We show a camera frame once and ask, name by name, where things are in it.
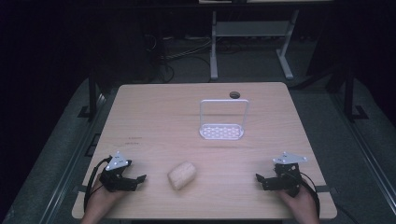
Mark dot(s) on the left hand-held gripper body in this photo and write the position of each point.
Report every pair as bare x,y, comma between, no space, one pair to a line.
115,174

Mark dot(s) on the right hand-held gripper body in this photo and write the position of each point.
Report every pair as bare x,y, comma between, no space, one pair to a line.
286,177

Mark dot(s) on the beige bread loaf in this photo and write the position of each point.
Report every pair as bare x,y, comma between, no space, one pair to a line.
182,175

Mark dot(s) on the person's right hand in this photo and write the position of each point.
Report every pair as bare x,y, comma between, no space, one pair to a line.
299,206

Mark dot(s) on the person's left hand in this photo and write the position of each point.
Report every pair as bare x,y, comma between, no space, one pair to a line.
101,202

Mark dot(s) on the black metal stand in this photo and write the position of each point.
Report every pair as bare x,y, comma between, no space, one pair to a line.
92,93
350,93

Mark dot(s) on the white metal stand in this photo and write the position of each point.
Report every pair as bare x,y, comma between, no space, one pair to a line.
252,29

